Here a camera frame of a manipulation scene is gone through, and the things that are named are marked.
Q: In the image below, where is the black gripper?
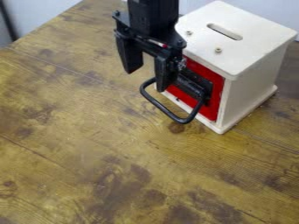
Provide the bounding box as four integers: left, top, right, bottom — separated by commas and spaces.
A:
113, 0, 188, 92

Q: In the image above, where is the red drawer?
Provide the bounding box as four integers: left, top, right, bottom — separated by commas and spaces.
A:
167, 57, 225, 122

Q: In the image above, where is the white wooden cabinet box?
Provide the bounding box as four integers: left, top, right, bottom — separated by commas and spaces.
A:
175, 1, 297, 134

